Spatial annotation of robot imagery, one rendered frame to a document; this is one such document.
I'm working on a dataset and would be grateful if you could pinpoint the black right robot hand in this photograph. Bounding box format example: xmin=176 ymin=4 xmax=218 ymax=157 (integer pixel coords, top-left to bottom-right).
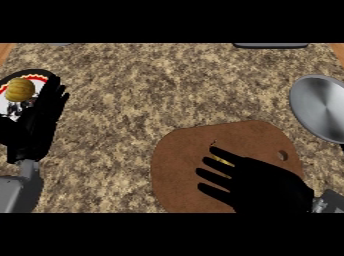
xmin=194 ymin=145 xmax=315 ymax=214

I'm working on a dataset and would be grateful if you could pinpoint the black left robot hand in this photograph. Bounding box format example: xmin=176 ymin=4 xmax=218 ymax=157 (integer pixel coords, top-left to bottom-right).
xmin=0 ymin=76 xmax=72 ymax=165

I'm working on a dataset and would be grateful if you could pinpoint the brown wooden cutting board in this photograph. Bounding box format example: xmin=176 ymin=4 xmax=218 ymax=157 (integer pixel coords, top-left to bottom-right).
xmin=148 ymin=120 xmax=306 ymax=214

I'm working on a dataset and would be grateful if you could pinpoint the yellow-green round fruit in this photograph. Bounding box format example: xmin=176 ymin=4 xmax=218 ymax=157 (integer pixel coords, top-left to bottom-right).
xmin=4 ymin=77 xmax=36 ymax=103

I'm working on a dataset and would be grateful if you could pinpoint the dark grey appliance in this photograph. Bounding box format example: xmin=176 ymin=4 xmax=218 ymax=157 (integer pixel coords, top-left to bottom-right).
xmin=231 ymin=42 xmax=311 ymax=50

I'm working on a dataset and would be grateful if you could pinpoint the silver pan with black handle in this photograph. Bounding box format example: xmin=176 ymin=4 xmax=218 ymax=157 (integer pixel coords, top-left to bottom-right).
xmin=287 ymin=74 xmax=344 ymax=178

